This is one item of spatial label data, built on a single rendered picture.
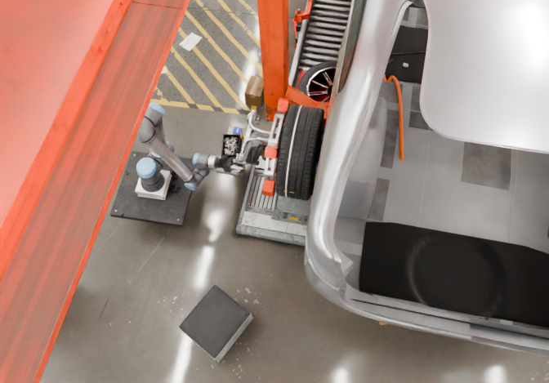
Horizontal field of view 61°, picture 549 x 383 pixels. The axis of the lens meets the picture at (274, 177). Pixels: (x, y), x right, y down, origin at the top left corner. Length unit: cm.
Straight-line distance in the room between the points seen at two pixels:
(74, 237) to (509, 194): 285
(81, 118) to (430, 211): 254
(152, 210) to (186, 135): 94
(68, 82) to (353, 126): 180
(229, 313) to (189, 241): 85
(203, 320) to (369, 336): 127
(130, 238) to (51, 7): 345
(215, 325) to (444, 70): 270
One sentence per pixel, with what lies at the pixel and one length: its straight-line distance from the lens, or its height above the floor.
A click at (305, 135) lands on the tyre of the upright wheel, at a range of 304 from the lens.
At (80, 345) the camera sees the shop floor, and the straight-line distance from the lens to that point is 411.
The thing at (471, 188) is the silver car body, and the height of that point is 100.
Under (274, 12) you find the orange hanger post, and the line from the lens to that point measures 296.
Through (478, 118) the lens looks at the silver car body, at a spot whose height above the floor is 285.
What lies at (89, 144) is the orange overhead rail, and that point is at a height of 300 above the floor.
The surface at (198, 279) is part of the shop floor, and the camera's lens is 395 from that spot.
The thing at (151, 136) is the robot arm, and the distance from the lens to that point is 320.
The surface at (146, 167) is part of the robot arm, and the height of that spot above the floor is 65.
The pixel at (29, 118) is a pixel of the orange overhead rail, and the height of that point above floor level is 322.
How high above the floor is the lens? 376
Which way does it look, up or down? 63 degrees down
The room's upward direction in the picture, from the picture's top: 4 degrees counter-clockwise
